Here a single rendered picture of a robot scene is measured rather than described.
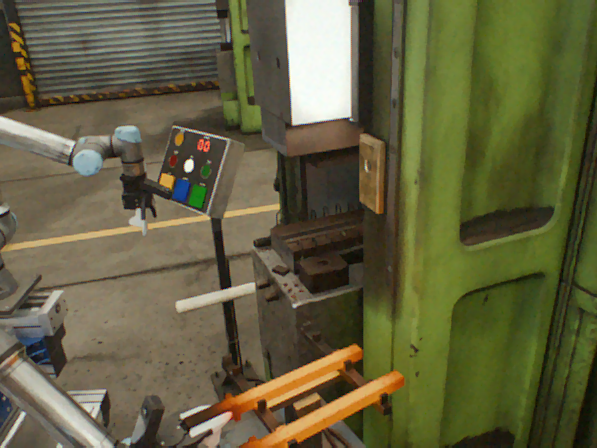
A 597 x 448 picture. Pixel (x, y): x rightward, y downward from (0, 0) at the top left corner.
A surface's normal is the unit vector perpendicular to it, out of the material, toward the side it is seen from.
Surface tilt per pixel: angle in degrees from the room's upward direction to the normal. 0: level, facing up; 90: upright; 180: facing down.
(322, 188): 90
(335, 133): 90
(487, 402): 90
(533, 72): 89
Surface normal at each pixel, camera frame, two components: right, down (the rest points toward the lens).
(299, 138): 0.36, 0.40
